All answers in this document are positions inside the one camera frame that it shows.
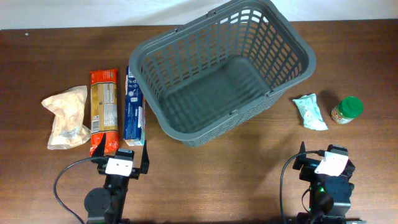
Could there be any beige food pouch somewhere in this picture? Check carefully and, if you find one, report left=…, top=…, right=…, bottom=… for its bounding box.
left=41, top=85, right=91, bottom=150

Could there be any green lidded glass jar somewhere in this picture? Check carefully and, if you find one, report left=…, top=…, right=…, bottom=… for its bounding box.
left=331, top=96, right=364, bottom=124

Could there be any mint green snack packet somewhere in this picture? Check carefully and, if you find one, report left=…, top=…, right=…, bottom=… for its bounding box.
left=293, top=93, right=328, bottom=131

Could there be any grey plastic laundry basket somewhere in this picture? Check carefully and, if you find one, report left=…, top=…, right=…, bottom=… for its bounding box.
left=129, top=0, right=316, bottom=147

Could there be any blue tissue box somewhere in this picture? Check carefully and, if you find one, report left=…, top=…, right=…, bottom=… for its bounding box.
left=123, top=66, right=145, bottom=146

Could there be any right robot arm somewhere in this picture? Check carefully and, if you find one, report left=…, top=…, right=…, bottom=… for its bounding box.
left=293, top=143, right=355, bottom=223

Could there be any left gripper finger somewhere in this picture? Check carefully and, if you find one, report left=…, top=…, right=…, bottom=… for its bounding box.
left=91, top=134, right=106, bottom=157
left=140, top=140, right=150, bottom=174

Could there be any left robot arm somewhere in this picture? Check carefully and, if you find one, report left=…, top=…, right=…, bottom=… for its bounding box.
left=84, top=135, right=150, bottom=224

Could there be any orange pasta package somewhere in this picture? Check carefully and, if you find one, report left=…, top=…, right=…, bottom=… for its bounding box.
left=90, top=68, right=119, bottom=156

